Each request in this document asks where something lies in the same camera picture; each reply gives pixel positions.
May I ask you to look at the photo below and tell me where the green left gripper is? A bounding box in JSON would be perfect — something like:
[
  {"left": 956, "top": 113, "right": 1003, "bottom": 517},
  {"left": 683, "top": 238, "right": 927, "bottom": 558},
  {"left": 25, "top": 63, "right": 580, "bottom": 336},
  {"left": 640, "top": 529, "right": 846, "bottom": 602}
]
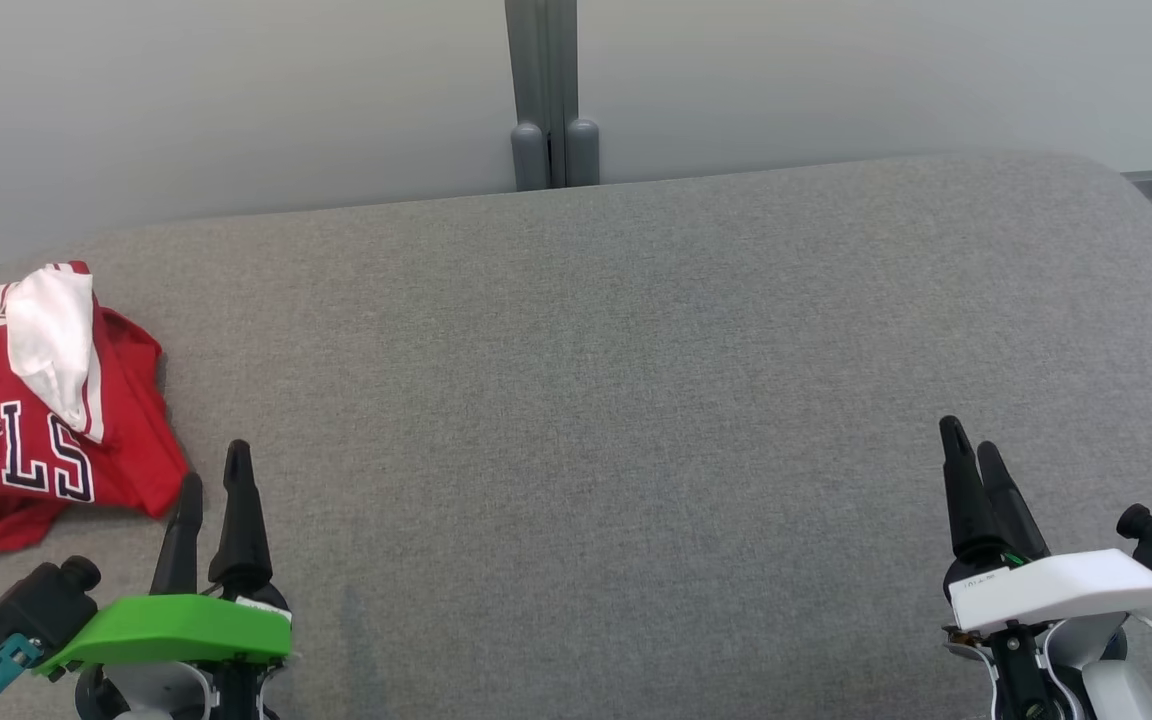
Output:
[{"left": 31, "top": 440, "right": 297, "bottom": 681}]

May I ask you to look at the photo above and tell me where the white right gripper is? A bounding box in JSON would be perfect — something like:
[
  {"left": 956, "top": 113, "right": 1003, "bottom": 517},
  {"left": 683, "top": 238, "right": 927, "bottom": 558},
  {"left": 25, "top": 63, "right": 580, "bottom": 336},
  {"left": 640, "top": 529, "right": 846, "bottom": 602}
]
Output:
[{"left": 939, "top": 415, "right": 1152, "bottom": 637}]

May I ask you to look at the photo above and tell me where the red jersey with white trim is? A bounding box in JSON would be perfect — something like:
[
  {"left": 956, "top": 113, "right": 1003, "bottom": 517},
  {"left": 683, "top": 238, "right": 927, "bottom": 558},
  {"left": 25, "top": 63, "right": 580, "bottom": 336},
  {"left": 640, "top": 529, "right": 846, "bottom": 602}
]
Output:
[{"left": 0, "top": 260, "right": 192, "bottom": 526}]

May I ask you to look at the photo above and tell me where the grey partition post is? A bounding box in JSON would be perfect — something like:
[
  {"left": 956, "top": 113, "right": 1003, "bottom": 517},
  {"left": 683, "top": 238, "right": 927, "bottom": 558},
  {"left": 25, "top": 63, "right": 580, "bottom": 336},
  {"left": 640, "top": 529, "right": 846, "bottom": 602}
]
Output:
[{"left": 504, "top": 0, "right": 602, "bottom": 193}]

